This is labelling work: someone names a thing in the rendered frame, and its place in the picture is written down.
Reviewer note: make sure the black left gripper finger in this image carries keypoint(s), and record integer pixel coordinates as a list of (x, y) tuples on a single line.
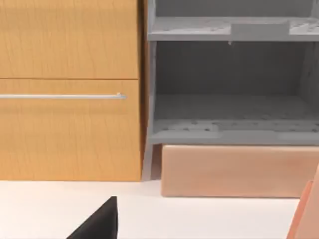
[(104, 221)]

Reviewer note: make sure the wooden cupboard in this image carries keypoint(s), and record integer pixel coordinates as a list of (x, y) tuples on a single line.
[(142, 99)]

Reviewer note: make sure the plain wooden drawer front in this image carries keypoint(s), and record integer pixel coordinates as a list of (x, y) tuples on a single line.
[(67, 37)]

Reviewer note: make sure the grey pierced drawer inside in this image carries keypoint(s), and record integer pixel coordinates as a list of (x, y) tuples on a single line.
[(224, 74)]

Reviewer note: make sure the salmon-coloured box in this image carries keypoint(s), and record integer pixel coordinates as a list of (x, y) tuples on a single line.
[(307, 211)]

